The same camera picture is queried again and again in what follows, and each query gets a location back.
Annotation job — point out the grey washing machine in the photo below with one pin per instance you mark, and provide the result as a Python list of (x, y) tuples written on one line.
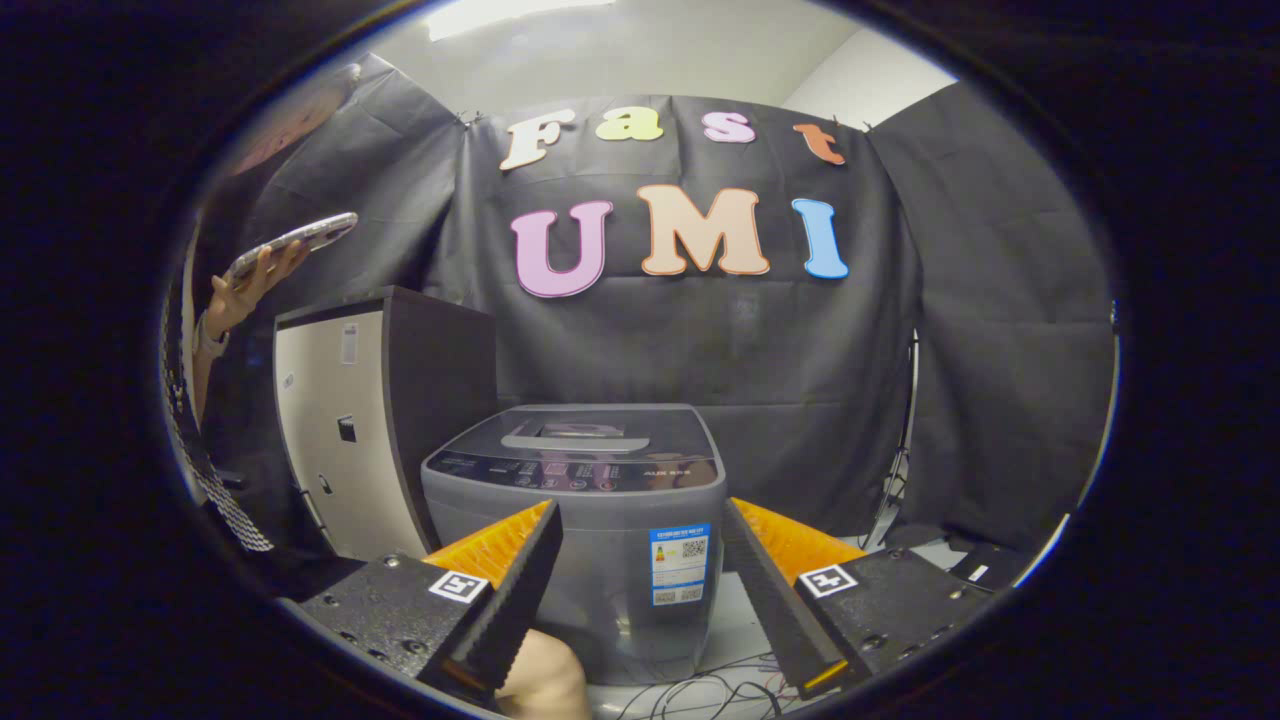
[(600, 560)]

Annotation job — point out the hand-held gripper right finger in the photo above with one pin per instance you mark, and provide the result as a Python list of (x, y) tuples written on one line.
[(770, 590)]

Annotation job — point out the dark transparent washing machine lid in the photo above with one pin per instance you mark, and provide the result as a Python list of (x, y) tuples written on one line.
[(660, 425)]

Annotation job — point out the person's bare limb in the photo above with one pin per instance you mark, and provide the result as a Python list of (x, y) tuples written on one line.
[(545, 685)]

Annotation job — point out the black light stand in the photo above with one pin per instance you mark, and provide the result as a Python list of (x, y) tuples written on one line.
[(897, 460)]

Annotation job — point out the black box with white label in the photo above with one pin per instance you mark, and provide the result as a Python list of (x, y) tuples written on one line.
[(988, 565)]

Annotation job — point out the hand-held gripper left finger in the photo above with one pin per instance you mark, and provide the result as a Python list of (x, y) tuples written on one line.
[(515, 600)]

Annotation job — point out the smartphone in clear case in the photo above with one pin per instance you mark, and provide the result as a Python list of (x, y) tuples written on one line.
[(295, 240)]

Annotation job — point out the dark cabinet with white door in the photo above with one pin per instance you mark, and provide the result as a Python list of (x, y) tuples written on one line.
[(340, 400)]

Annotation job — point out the black backdrop cloth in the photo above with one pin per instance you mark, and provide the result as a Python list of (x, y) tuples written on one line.
[(800, 350)]

